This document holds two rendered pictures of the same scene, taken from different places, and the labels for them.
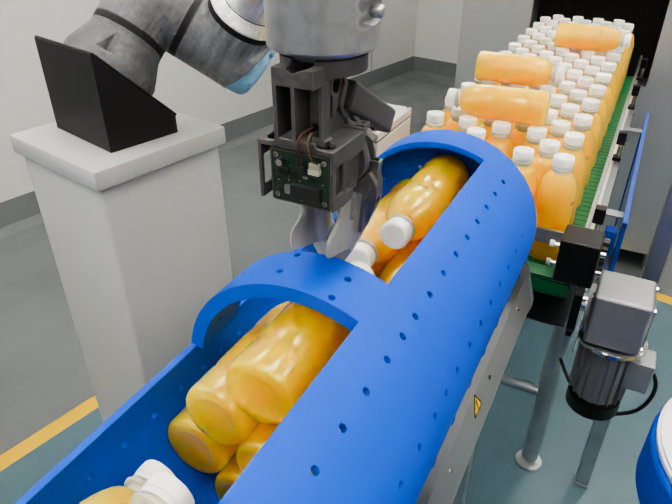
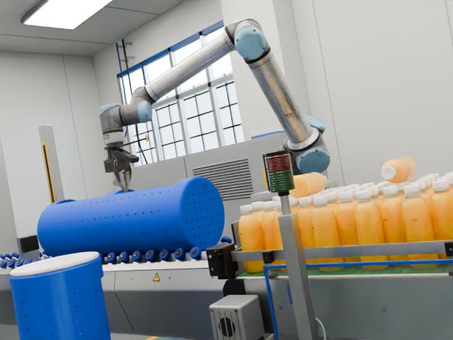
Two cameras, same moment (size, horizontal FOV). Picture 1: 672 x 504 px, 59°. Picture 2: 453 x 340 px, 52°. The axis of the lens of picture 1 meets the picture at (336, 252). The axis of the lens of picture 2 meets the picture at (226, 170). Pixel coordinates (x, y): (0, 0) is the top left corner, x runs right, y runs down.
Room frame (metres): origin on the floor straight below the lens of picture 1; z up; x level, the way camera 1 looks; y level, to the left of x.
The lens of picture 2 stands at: (1.17, -1.92, 1.23)
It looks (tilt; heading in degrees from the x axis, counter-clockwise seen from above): 0 degrees down; 97
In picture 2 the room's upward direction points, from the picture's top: 10 degrees counter-clockwise
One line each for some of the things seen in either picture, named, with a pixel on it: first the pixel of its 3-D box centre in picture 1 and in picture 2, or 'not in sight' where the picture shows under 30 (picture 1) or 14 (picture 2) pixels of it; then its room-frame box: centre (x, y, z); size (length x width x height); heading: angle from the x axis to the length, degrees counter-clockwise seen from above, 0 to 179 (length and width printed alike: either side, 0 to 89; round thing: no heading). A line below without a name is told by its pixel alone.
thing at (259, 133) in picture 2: not in sight; (267, 132); (1.11, 1.70, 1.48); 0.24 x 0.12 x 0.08; 149
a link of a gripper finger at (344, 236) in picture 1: (338, 237); (118, 182); (0.47, 0.00, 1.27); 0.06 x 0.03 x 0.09; 153
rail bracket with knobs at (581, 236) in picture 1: (575, 258); (223, 261); (0.94, -0.45, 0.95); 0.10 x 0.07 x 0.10; 63
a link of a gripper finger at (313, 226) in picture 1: (309, 230); (123, 181); (0.49, 0.03, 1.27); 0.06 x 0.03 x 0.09; 153
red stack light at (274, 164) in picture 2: not in sight; (278, 163); (1.17, -0.75, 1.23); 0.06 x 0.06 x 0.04
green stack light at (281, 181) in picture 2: not in sight; (281, 181); (1.17, -0.75, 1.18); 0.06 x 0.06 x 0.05
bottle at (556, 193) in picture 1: (552, 210); (251, 240); (1.04, -0.43, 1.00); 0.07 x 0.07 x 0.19
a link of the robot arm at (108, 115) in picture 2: not in sight; (111, 119); (0.49, 0.01, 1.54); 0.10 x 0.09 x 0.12; 2
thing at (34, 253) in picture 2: not in sight; (29, 250); (-0.19, 0.36, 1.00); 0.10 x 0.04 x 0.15; 63
